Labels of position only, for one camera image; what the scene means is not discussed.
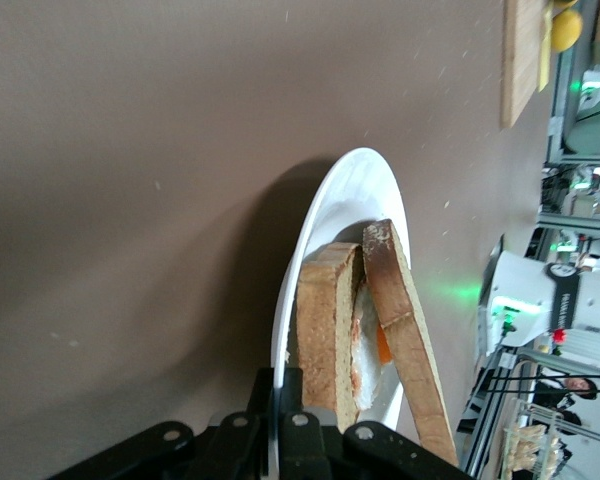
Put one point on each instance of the fried egg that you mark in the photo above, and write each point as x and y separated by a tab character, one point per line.
367	360

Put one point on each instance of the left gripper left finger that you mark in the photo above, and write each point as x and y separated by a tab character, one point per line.
230	450

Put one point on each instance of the person in dark clothes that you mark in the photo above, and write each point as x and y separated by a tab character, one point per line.
575	387

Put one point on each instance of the white round plate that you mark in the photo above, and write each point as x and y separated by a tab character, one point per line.
360	190

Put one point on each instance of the yellow lemon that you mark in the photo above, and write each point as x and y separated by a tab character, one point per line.
566	30

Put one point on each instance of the clear box with toy bread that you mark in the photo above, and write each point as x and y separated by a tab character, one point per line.
530	445

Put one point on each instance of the brown bread slice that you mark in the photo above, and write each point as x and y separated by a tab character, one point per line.
395	280
320	325

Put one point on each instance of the wooden cutting board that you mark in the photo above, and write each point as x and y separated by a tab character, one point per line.
520	60

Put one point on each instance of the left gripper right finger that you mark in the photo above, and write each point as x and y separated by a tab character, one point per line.
305	450

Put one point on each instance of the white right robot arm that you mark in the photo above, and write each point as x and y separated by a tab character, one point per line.
525	285

